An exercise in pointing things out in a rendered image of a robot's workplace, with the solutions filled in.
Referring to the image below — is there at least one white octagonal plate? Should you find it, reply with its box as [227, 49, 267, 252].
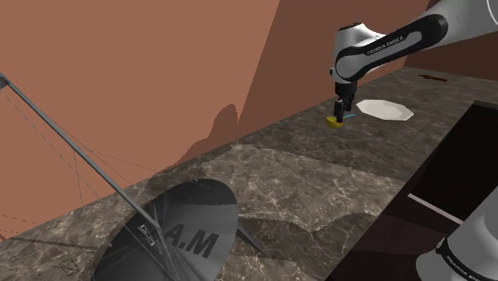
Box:
[355, 99, 414, 122]

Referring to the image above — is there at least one dark robot stand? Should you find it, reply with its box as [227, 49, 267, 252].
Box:
[326, 100, 498, 281]

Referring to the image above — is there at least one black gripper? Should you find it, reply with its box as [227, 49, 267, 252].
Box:
[333, 79, 358, 124]

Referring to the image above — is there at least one grey lettered disc with rod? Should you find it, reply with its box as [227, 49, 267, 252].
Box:
[0, 71, 268, 281]

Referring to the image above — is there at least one brown stick-shaped utensil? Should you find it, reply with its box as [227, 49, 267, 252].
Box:
[417, 73, 449, 83]

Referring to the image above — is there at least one yellow bowl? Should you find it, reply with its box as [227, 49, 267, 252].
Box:
[325, 115, 345, 130]

